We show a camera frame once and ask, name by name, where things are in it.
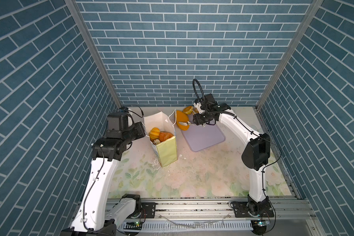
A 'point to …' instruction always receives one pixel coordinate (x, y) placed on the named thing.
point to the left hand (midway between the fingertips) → (144, 125)
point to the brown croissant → (164, 135)
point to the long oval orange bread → (182, 119)
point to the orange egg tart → (154, 133)
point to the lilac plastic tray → (198, 137)
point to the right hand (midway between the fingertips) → (195, 117)
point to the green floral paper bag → (165, 151)
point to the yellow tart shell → (188, 110)
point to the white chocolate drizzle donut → (156, 141)
